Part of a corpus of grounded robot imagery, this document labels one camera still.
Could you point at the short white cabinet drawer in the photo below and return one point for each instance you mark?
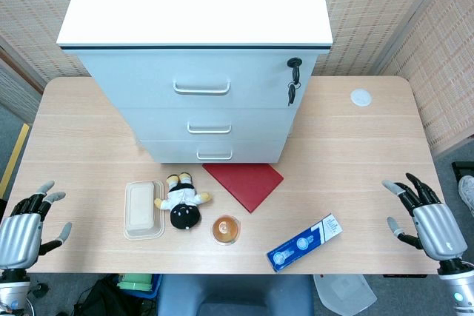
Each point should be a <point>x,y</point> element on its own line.
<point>259,151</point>

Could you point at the black hanging key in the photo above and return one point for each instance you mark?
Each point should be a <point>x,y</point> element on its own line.
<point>292,92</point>

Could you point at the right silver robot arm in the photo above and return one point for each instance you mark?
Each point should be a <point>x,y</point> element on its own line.
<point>459,286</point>

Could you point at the red booklet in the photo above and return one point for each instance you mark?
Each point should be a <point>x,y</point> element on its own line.
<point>244,183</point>

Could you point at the white shoe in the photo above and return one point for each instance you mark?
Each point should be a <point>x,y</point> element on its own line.
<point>467,194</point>

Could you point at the black metal frame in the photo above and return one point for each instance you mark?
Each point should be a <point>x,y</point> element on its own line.
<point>461,166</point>

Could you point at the blue grey chair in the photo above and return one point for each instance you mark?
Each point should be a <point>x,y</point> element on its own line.
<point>233,295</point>

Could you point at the green box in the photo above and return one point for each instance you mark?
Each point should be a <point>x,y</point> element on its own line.
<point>135,282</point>

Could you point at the blue toothpaste box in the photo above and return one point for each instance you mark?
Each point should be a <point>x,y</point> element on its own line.
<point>303,243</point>

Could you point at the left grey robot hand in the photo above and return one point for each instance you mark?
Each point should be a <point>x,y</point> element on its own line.
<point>18,236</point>

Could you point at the black key in lock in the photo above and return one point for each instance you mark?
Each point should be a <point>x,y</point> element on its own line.
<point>294,66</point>

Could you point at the black bag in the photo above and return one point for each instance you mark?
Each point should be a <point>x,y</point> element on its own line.
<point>100,297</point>

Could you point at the plush doll black hair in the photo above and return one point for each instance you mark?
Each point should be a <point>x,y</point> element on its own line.
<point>183,201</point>

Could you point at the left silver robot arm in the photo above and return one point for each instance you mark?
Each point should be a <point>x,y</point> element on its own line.
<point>13,290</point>

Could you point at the white round table grommet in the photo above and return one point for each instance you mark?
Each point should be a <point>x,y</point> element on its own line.
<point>361,97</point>

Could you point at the white plastic bin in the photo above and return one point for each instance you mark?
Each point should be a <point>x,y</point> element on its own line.
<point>344,295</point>

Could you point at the orange fruit jelly cup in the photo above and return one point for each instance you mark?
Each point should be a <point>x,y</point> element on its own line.
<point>226,229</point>

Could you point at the beige food container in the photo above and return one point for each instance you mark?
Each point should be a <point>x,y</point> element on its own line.
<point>142,208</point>

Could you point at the medium white cabinet drawer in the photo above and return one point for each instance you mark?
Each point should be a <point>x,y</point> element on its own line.
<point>259,123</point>

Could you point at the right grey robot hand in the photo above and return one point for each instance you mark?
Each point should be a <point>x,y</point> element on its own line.
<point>438,229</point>

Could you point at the tall white drawer with lock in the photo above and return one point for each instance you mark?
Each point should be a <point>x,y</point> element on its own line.
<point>148,79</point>

